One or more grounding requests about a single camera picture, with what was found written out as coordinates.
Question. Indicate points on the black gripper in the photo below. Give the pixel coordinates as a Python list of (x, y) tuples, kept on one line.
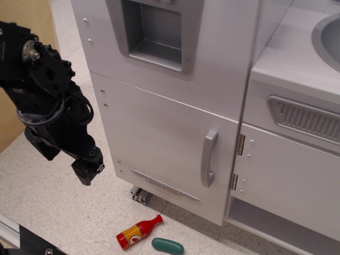
[(66, 131)]

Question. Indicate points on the white fridge door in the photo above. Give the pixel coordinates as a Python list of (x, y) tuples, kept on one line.
[(156, 144)]

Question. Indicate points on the silver fridge door handle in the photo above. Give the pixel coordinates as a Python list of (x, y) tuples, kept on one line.
[(209, 143)]

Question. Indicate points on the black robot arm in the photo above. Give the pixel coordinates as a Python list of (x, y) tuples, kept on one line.
[(48, 102)]

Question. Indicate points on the white toy fridge cabinet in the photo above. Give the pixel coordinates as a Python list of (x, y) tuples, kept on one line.
[(170, 79)]

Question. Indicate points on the aluminium extrusion foot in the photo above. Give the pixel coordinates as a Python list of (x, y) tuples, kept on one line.
[(140, 195)]

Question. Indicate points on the red toy sauce bottle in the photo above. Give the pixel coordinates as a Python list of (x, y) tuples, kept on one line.
[(137, 232)]

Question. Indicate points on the green toy pickle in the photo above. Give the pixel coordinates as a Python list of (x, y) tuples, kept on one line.
[(168, 246)]

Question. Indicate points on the lower brass cabinet hinge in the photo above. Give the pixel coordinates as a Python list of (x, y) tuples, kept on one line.
[(234, 182)]

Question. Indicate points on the brass cabinet hinge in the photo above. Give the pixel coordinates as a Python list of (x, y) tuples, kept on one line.
[(240, 144), (234, 182)]

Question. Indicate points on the upper brass cabinet hinge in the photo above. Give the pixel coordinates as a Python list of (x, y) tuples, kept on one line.
[(240, 144)]

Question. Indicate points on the silver ice dispenser recess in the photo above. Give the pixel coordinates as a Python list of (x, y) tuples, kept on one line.
[(161, 33)]

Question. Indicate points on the white toy kitchen counter unit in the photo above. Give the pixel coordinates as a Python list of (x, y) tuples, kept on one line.
[(285, 64)]

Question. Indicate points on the white cabinet door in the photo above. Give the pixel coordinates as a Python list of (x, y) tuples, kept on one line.
[(289, 179)]

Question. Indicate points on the silver vent panel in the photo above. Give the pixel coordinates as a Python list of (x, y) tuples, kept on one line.
[(304, 118)]

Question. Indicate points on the silver toy sink basin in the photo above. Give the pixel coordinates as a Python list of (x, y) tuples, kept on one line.
[(325, 39)]

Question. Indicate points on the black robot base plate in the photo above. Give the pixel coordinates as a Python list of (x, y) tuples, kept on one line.
[(31, 243)]

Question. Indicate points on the aluminium rail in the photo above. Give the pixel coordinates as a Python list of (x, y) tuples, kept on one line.
[(10, 232)]

